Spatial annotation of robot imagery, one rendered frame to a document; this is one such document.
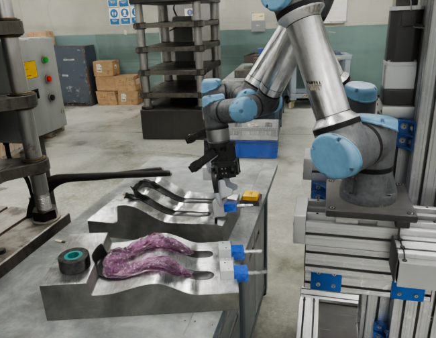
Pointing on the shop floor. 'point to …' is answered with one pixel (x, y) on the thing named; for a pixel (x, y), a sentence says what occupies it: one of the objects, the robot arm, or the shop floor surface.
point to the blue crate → (256, 149)
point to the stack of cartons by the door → (116, 84)
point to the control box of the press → (46, 99)
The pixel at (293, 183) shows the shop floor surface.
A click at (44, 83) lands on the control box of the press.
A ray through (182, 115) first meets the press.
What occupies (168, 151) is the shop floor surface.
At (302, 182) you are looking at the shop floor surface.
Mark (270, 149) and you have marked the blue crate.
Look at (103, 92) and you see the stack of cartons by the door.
